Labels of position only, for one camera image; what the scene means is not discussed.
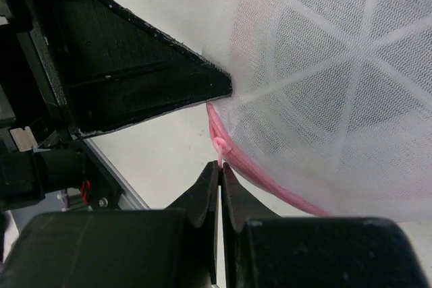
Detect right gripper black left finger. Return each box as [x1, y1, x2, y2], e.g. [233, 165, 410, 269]
[2, 162, 218, 287]

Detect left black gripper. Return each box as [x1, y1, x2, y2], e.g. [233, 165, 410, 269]
[1, 0, 64, 152]

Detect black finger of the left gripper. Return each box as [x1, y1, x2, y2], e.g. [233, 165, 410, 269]
[20, 0, 232, 140]

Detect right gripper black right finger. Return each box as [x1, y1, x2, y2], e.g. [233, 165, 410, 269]
[221, 165, 429, 287]

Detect white mesh laundry bag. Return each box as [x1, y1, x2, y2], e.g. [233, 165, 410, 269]
[203, 0, 431, 221]

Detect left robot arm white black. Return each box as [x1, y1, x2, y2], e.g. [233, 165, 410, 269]
[1, 0, 232, 210]

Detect aluminium mounting rail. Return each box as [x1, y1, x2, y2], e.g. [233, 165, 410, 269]
[57, 140, 150, 212]

